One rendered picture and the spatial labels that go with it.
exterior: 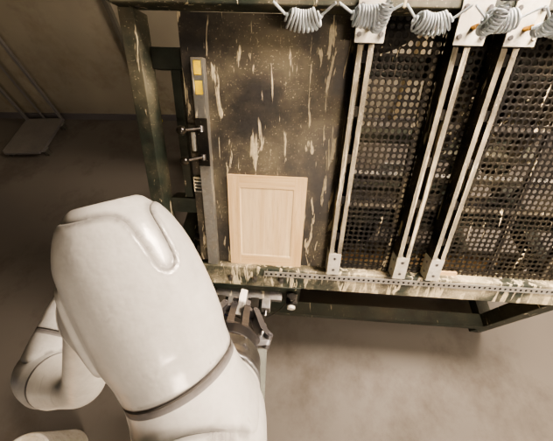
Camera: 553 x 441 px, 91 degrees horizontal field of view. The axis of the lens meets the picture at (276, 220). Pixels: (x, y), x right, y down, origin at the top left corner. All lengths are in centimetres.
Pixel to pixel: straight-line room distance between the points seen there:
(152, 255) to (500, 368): 267
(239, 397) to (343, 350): 205
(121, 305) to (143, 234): 5
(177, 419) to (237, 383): 5
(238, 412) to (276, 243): 117
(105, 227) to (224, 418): 17
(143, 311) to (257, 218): 114
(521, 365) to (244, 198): 235
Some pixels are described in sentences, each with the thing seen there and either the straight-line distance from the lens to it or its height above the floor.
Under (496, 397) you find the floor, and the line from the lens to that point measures 269.
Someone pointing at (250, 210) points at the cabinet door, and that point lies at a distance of 132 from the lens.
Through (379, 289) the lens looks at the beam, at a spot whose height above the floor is 83.
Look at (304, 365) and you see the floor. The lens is 225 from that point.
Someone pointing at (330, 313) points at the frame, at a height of 18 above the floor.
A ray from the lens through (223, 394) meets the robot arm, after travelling 26.
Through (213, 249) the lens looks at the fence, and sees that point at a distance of 145.
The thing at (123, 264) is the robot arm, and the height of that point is 206.
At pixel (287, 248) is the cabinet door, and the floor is 98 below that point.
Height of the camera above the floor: 223
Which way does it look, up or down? 57 degrees down
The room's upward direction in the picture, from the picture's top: 1 degrees counter-clockwise
